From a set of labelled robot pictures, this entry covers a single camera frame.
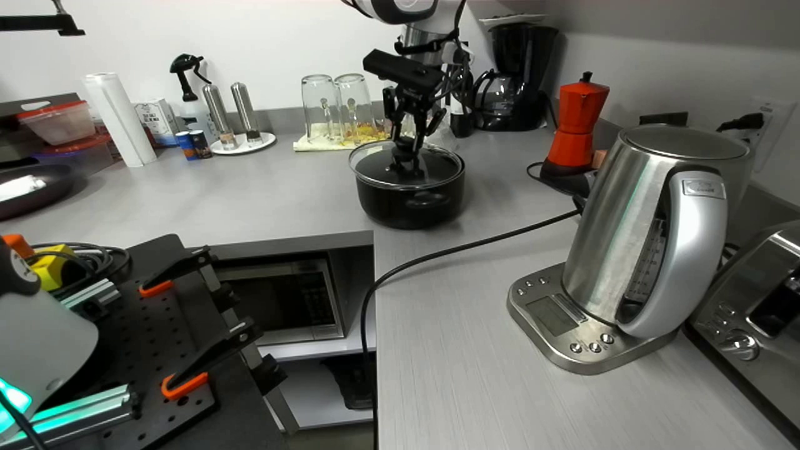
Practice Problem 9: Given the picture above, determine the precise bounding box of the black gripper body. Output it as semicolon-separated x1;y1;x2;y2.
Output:
363;49;445;136

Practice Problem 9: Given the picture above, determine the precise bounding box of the black cooking pot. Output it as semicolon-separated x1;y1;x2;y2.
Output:
354;171;464;229

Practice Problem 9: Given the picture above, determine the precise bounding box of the stainless steel electric kettle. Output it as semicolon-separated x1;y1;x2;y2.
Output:
508;125;752;375

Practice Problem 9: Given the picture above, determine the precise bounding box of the black perforated board with clamps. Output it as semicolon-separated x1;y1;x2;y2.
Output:
0;231;290;450

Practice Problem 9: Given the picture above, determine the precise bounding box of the black power cable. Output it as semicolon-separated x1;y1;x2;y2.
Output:
357;159;594;409

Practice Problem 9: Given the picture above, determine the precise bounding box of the red moka pot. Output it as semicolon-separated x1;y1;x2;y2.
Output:
545;71;610;171

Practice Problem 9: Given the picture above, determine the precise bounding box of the black coffee maker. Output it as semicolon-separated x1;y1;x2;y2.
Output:
474;21;560;130

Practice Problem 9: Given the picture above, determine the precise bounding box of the white paper towel roll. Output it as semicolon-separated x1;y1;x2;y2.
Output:
84;71;154;166

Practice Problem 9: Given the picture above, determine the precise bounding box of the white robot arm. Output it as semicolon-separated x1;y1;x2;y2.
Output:
342;0;468;165

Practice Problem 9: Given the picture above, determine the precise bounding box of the glass pot lid black knob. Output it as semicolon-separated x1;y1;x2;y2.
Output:
348;140;464;190

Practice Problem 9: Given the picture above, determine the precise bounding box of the salt and pepper shaker tray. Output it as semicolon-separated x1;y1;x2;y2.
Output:
202;81;277;158

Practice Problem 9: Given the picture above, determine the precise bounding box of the upturned glass mug middle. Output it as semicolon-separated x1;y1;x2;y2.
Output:
335;71;372;141

